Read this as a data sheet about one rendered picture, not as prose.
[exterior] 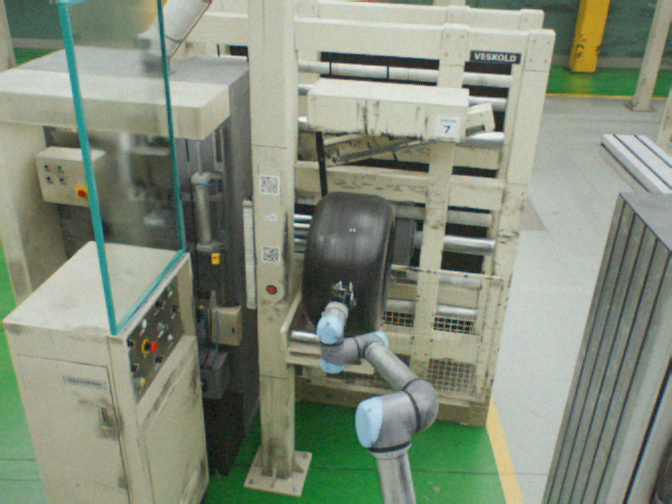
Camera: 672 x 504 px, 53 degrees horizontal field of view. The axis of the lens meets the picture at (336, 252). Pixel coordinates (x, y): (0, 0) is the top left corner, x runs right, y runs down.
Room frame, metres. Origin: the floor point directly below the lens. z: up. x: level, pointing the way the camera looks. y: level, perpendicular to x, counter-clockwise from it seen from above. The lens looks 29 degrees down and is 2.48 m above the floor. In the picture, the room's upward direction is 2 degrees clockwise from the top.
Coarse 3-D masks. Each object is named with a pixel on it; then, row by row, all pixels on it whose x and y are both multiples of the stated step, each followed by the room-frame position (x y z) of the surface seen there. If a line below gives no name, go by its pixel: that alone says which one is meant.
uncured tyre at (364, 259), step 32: (352, 192) 2.41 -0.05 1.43; (320, 224) 2.18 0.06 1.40; (352, 224) 2.17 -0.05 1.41; (384, 224) 2.20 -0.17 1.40; (320, 256) 2.09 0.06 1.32; (352, 256) 2.08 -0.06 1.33; (384, 256) 2.13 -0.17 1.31; (320, 288) 2.05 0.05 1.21; (384, 288) 2.40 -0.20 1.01; (352, 320) 2.04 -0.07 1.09
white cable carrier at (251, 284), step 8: (248, 200) 2.33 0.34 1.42; (248, 208) 2.30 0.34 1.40; (248, 216) 2.30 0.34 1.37; (248, 224) 2.30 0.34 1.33; (248, 232) 2.30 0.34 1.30; (248, 240) 2.30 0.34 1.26; (248, 248) 2.30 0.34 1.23; (248, 256) 2.30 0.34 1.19; (248, 264) 2.30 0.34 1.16; (248, 272) 2.30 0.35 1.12; (248, 280) 2.30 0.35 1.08; (256, 280) 2.32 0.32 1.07; (248, 288) 2.30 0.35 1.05; (256, 288) 2.32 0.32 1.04; (248, 296) 2.30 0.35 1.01; (256, 296) 2.33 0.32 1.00
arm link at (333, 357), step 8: (320, 344) 1.72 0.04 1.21; (328, 344) 1.69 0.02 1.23; (336, 344) 1.70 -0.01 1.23; (344, 344) 1.73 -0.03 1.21; (352, 344) 1.73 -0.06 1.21; (320, 352) 1.72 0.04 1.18; (328, 352) 1.69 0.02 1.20; (336, 352) 1.69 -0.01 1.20; (344, 352) 1.70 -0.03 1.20; (352, 352) 1.71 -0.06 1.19; (328, 360) 1.69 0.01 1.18; (336, 360) 1.69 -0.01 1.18; (344, 360) 1.70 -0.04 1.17; (352, 360) 1.71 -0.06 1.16; (328, 368) 1.68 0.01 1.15; (336, 368) 1.68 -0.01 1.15
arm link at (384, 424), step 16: (368, 400) 1.38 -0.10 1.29; (384, 400) 1.37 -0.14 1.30; (400, 400) 1.37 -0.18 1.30; (368, 416) 1.32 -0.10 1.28; (384, 416) 1.32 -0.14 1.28; (400, 416) 1.33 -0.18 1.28; (416, 416) 1.34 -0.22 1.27; (368, 432) 1.30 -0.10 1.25; (384, 432) 1.30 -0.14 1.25; (400, 432) 1.31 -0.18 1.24; (416, 432) 1.34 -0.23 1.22; (368, 448) 1.31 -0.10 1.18; (384, 448) 1.28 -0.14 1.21; (400, 448) 1.29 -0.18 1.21; (384, 464) 1.28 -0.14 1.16; (400, 464) 1.28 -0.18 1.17; (384, 480) 1.26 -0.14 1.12; (400, 480) 1.25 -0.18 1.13; (384, 496) 1.25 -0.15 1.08; (400, 496) 1.23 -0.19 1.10
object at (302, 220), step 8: (296, 208) 2.81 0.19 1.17; (304, 208) 2.80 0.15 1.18; (312, 208) 2.79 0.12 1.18; (296, 216) 2.68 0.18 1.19; (304, 216) 2.68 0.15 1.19; (296, 224) 2.67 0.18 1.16; (304, 224) 2.68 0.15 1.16; (296, 232) 2.68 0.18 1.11; (304, 232) 2.68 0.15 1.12; (296, 240) 2.67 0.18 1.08; (304, 240) 2.67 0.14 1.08; (296, 248) 2.68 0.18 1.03; (304, 248) 2.67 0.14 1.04; (296, 256) 2.67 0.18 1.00; (296, 264) 2.68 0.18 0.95; (296, 272) 2.67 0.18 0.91
